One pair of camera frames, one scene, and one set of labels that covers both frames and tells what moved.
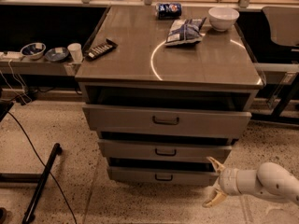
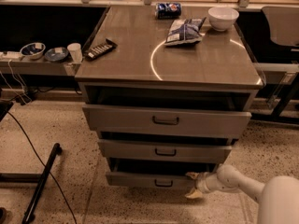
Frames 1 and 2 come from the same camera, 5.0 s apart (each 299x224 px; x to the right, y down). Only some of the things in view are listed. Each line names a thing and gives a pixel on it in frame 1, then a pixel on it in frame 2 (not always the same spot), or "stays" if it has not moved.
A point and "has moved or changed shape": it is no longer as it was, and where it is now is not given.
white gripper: (228, 180) -> (203, 183)
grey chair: (284, 24) stays
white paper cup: (76, 51) stays
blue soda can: (169, 10) stays
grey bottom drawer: (162, 171) has moved or changed shape
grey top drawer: (163, 120) stays
